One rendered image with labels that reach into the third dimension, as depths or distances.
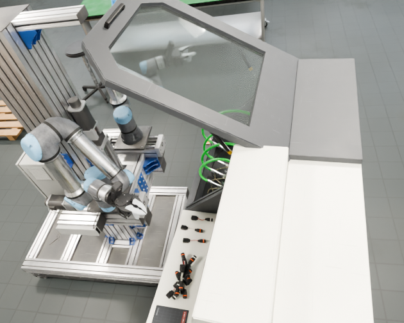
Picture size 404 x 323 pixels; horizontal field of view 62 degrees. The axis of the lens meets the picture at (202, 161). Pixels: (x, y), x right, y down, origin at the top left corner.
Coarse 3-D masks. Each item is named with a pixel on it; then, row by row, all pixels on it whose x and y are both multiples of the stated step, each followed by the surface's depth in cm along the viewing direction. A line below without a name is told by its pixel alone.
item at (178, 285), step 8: (184, 256) 168; (192, 256) 167; (184, 264) 167; (176, 272) 164; (184, 272) 162; (184, 280) 161; (176, 288) 158; (184, 288) 159; (168, 296) 157; (176, 296) 157; (184, 296) 156
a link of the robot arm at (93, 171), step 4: (88, 168) 185; (92, 168) 185; (96, 168) 185; (88, 172) 182; (92, 172) 182; (96, 172) 182; (100, 172) 182; (84, 176) 182; (88, 176) 180; (92, 176) 180; (96, 176) 180; (100, 176) 180; (104, 176) 182; (84, 180) 181; (104, 180) 183; (108, 180) 187; (108, 184) 187
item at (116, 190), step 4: (116, 184) 135; (120, 184) 135; (112, 188) 134; (116, 188) 134; (120, 188) 136; (112, 192) 137; (116, 192) 136; (120, 192) 142; (112, 196) 140; (116, 196) 140
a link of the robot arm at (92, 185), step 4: (88, 180) 150; (92, 180) 150; (96, 180) 150; (100, 180) 152; (84, 184) 150; (88, 184) 149; (92, 184) 148; (96, 184) 148; (100, 184) 147; (104, 184) 148; (84, 188) 151; (88, 188) 148; (92, 188) 147; (96, 188) 146; (100, 188) 146; (88, 192) 150; (92, 192) 147; (96, 192) 146; (92, 196) 151; (96, 196) 147; (96, 200) 152
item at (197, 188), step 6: (210, 144) 226; (210, 150) 227; (204, 156) 219; (204, 162) 216; (210, 162) 229; (198, 168) 214; (204, 168) 213; (198, 174) 210; (204, 174) 216; (198, 180) 207; (204, 180) 217; (192, 186) 204; (198, 186) 204; (204, 186) 218; (192, 192) 202; (198, 192) 206; (192, 198) 199; (198, 198) 207; (186, 204) 196
